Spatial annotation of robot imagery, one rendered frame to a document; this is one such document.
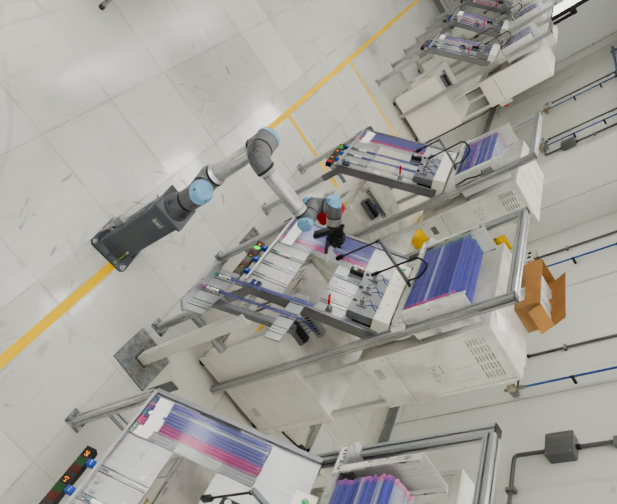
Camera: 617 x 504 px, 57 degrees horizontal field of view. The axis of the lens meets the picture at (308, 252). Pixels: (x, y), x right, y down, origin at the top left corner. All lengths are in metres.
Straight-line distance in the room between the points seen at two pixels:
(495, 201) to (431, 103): 3.44
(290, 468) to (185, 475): 0.53
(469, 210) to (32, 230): 2.63
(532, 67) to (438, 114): 1.14
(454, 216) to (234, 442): 2.34
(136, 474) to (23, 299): 1.19
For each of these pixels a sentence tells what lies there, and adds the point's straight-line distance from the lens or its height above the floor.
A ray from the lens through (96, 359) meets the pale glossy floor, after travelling 3.15.
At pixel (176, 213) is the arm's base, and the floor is 0.59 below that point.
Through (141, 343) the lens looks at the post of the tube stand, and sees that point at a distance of 3.30.
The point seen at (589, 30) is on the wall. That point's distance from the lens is 11.09.
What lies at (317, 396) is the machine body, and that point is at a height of 0.62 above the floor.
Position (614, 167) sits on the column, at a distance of 5.68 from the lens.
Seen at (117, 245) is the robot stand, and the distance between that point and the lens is 3.29.
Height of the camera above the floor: 2.67
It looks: 35 degrees down
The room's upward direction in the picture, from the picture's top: 66 degrees clockwise
